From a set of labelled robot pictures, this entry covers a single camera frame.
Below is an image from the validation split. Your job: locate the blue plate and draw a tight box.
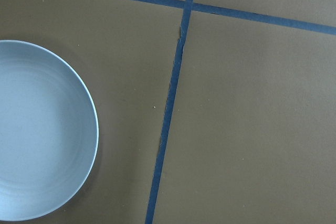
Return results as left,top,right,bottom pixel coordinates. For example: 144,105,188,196
1,40,99,221

